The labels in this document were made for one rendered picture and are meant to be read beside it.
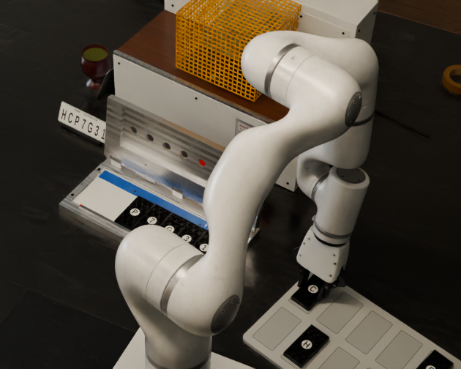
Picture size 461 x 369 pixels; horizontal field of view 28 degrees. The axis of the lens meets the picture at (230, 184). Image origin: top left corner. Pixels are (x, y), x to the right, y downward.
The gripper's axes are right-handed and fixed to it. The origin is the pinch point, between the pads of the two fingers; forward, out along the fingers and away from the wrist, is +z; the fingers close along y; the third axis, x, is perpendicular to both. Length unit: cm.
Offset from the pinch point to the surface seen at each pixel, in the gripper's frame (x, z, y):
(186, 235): -8.0, 2.0, -30.9
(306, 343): -12.0, 4.0, 7.7
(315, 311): -3.3, 3.3, 3.6
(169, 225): -8.5, 2.2, -35.8
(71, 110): 1, -2, -80
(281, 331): -12.2, 5.3, 1.3
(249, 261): -1.3, 4.0, -16.7
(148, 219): -10.3, 2.5, -40.7
